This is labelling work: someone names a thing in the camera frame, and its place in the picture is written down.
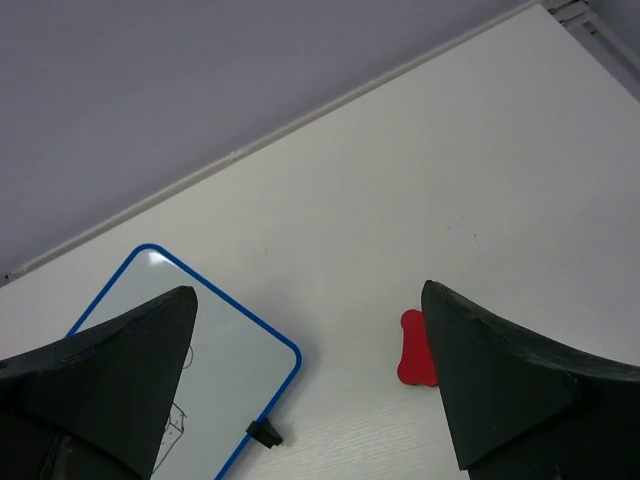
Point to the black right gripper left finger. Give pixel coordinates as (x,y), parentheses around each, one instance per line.
(94,405)

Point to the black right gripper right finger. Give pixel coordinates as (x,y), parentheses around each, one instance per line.
(520,405)

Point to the red bone-shaped eraser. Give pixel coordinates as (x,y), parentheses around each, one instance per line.
(416,366)

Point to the blue framed whiteboard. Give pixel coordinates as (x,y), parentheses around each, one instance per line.
(236,369)

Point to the black whiteboard foot clip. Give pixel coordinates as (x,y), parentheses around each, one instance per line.
(264,433)

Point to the aluminium right side rail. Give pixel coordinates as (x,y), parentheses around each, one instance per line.
(608,30)

